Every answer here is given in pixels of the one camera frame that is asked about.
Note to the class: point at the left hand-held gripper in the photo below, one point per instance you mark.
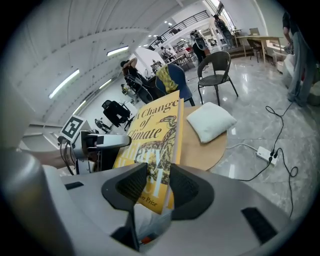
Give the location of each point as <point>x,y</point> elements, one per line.
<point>112,140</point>

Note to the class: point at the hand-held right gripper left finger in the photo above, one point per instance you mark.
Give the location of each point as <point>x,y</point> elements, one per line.
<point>110,192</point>

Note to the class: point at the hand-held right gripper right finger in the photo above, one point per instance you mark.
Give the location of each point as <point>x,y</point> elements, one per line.
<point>202,197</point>

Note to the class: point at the yellow book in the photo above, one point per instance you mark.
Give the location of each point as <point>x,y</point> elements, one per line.
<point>155,125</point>

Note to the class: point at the person's left forearm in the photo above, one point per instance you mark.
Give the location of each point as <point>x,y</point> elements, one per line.
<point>50,160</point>

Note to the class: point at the round wooden table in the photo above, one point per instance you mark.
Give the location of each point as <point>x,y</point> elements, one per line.
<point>200,155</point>

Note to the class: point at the black office chair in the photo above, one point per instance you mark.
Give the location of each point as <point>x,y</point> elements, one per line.
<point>115,112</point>

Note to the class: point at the long ceiling light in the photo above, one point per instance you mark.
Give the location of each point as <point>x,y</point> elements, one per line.
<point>79,107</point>
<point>117,50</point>
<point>105,84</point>
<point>63,83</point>

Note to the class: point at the white pillow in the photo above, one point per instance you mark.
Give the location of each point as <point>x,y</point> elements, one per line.
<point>210,122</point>

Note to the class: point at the white power strip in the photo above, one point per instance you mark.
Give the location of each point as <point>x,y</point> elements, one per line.
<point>263,153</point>

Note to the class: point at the yellow plaid cloth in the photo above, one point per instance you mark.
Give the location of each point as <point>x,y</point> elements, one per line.
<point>166,80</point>

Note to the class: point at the blue chair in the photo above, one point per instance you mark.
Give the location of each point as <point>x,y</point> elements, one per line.
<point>181,80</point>

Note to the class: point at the dark wicker chair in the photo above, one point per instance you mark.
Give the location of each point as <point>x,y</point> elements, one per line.
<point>215,80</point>

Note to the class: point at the black metal railing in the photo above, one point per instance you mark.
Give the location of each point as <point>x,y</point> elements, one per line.
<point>186,22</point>

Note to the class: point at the dark wooden chair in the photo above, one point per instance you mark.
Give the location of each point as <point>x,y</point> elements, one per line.
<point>253,45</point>

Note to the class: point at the light wooden table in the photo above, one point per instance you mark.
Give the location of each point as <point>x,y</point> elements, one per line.
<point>260,38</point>

